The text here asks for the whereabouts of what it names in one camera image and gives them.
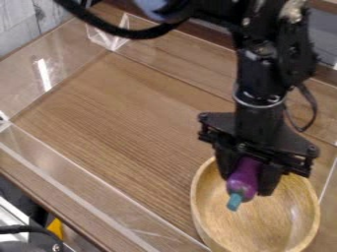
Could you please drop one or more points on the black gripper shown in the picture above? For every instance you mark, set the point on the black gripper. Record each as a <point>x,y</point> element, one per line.
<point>256,132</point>

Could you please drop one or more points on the purple toy eggplant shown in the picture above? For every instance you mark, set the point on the purple toy eggplant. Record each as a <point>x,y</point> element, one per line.
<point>243,182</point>

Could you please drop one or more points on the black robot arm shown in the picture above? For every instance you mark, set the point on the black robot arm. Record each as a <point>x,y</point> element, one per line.
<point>276,59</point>

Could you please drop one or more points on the brown wooden bowl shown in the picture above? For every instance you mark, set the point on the brown wooden bowl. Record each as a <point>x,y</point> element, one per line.
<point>271,224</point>

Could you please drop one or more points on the black device with yellow label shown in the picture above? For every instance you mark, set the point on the black device with yellow label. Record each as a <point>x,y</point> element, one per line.
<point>69,241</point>

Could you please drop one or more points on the clear acrylic corner bracket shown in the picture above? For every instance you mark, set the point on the clear acrylic corner bracket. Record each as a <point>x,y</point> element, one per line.
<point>106,40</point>

